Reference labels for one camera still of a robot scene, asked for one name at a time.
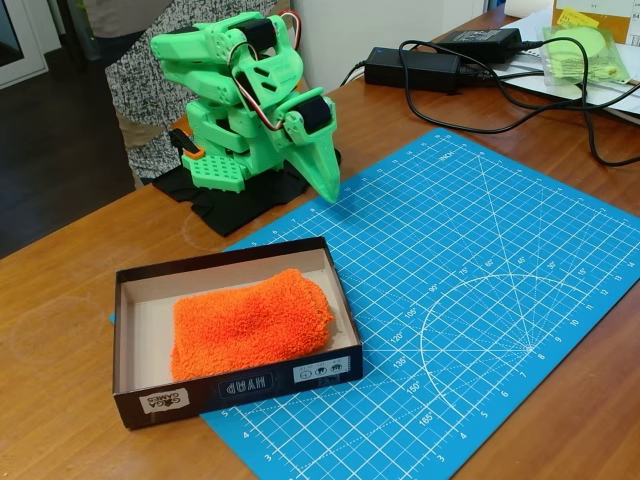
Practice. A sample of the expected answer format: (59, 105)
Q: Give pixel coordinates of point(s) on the green gripper black servo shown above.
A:
(311, 156)

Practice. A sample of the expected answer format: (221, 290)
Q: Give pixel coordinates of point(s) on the orange terry cloth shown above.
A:
(250, 325)

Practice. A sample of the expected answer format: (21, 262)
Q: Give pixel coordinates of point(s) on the green 3D-printed robot arm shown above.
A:
(215, 95)

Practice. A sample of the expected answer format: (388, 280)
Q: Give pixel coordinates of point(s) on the black cloth under robot base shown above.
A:
(235, 210)

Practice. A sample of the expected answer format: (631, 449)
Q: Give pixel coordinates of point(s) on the black orange table clamp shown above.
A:
(187, 145)

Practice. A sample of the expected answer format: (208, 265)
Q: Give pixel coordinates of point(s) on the black power adapter blue light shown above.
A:
(410, 67)

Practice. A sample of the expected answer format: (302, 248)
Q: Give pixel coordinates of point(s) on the blue cutting mat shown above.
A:
(450, 300)

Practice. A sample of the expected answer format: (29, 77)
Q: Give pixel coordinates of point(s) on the person in patterned garment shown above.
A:
(135, 85)

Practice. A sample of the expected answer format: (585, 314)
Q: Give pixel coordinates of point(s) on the black power adapter labelled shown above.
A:
(480, 40)

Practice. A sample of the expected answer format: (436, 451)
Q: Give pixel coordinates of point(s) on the black cardboard box tray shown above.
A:
(150, 325)

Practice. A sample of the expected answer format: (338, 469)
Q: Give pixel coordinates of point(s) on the plastic bag with green parts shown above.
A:
(580, 60)

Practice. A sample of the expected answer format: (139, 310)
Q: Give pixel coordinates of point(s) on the yellow sticky note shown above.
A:
(577, 17)

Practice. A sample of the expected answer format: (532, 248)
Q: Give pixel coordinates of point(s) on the white framed glass door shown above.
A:
(25, 60)

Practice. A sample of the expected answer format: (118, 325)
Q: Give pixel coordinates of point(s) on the white papers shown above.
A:
(620, 105)

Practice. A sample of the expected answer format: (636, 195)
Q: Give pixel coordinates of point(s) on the brown cardboard box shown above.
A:
(615, 17)

